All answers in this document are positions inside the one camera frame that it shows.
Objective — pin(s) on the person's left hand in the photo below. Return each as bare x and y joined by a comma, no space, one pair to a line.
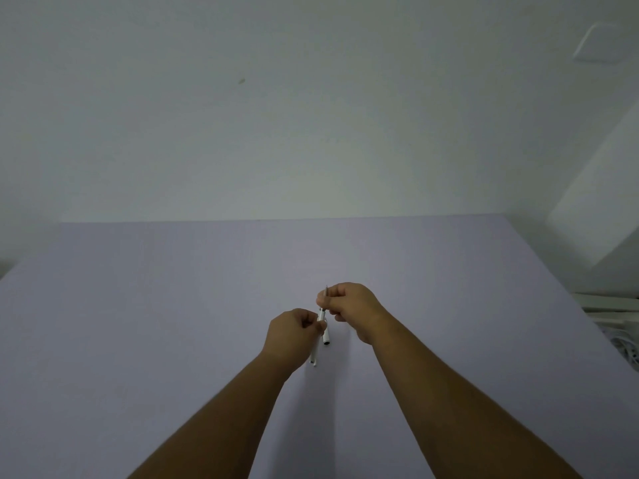
288,339

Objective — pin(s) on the person's right hand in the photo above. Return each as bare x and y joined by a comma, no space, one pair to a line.
362,309

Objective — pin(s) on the person's left fingers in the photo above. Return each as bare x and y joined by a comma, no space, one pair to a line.
310,321

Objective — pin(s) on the person's right fingers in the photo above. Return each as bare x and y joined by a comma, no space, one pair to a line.
333,300

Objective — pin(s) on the white pen cap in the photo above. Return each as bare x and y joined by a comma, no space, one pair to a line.
326,338

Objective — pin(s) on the white pen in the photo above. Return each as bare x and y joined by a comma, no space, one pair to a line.
315,355

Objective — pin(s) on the person's left forearm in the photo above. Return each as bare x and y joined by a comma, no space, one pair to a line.
224,424

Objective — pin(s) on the person's right forearm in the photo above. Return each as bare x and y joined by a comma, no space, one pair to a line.
449,404

